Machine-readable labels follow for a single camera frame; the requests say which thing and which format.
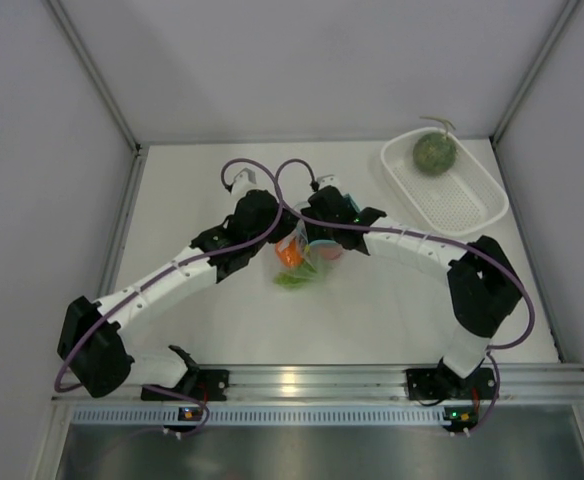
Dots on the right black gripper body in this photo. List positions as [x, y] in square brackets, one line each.
[324, 232]

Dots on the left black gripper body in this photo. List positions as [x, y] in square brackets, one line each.
[279, 229]

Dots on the orange fake carrot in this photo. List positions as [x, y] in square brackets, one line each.
[288, 253]

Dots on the clear zip top bag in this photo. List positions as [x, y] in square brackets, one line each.
[309, 253]

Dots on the green fake melon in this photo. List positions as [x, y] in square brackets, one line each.
[435, 153]

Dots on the red fake apple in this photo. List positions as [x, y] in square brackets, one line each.
[330, 252]

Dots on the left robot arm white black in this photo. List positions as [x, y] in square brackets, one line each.
[98, 341]

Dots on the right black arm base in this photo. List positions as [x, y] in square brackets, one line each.
[441, 384]

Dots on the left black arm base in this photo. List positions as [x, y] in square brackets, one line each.
[202, 385]

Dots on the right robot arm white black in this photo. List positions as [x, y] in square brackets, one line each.
[478, 275]

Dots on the green fake grapes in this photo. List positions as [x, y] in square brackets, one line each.
[297, 278]

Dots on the white perforated plastic basket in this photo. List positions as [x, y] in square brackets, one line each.
[459, 202]

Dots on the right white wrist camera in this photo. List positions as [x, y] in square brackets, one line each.
[329, 180]

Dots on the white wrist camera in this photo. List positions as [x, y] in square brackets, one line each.
[243, 182]
[329, 180]

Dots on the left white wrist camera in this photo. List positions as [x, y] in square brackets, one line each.
[243, 182]

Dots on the white slotted cable duct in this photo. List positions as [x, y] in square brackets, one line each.
[227, 415]

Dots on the aluminium mounting rail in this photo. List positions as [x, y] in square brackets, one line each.
[520, 384]

